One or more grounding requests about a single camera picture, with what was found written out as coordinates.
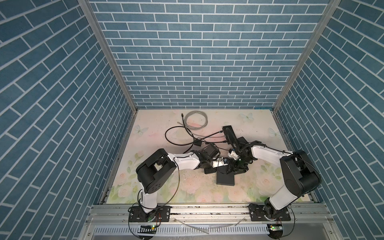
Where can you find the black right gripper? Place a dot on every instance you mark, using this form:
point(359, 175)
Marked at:
point(236, 169)

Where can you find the black power adapter with cord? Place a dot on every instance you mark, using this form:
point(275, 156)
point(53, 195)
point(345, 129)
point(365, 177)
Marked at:
point(200, 142)

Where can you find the large black box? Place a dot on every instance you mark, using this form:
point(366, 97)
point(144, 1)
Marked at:
point(225, 176)

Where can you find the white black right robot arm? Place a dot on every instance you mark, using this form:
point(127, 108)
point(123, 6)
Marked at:
point(299, 175)

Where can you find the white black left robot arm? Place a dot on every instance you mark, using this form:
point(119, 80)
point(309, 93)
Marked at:
point(154, 172)

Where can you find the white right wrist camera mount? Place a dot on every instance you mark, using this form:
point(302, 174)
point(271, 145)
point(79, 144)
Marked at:
point(233, 155)

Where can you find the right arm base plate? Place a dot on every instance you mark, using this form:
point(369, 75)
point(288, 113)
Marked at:
point(260, 213)

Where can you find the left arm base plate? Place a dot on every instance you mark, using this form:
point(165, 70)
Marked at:
point(150, 213)

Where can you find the aluminium front rail frame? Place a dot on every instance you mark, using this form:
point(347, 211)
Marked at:
point(301, 221)

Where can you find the aluminium corner post right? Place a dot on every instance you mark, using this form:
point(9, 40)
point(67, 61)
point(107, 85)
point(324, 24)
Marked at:
point(318, 30)

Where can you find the aluminium corner post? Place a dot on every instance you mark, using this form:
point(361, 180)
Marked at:
point(318, 30)
point(93, 22)

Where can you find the aluminium corner post left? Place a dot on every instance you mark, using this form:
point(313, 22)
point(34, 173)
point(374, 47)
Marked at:
point(93, 22)

